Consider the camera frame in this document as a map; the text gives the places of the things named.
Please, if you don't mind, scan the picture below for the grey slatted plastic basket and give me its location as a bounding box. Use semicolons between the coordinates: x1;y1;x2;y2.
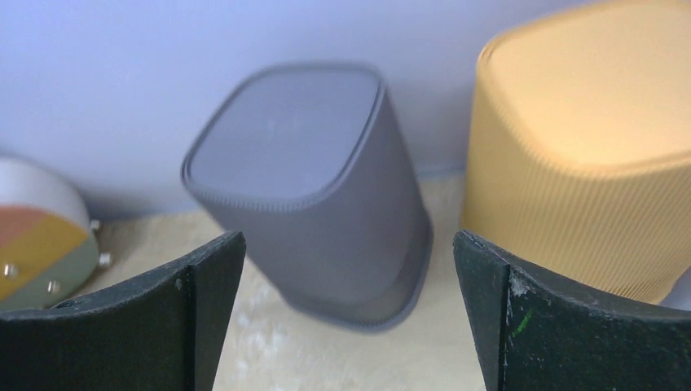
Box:
180;62;434;330

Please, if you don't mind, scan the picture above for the yellow slatted plastic basket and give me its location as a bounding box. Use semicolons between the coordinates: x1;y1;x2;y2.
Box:
461;1;690;304

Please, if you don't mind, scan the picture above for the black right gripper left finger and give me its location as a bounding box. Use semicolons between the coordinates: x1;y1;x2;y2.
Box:
1;232;246;390

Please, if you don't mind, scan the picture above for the white cylindrical bin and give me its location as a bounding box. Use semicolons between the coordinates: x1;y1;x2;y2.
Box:
1;156;112;311

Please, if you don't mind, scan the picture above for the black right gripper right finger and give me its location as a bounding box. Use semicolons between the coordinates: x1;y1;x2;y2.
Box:
453;231;690;390

